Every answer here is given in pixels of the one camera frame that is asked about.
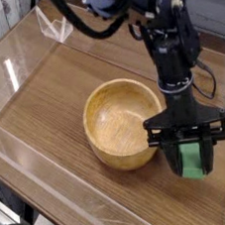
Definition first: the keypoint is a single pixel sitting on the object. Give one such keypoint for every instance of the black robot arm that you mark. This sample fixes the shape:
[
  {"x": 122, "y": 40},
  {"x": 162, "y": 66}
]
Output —
[{"x": 165, "y": 28}]

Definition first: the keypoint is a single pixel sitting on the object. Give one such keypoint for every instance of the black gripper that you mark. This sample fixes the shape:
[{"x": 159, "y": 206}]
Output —
[{"x": 186, "y": 120}]

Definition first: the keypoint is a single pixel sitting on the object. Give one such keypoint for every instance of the green rectangular block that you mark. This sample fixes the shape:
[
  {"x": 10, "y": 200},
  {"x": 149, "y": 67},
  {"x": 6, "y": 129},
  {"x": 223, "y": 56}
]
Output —
[{"x": 191, "y": 161}]

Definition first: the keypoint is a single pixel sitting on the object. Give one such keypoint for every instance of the brown wooden bowl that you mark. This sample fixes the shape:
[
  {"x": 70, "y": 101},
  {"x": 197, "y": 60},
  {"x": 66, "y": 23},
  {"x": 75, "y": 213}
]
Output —
[{"x": 113, "y": 120}]

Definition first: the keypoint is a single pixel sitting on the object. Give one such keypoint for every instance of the clear acrylic corner bracket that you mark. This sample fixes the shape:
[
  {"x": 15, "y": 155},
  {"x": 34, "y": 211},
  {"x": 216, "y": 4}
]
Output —
[{"x": 58, "y": 30}]

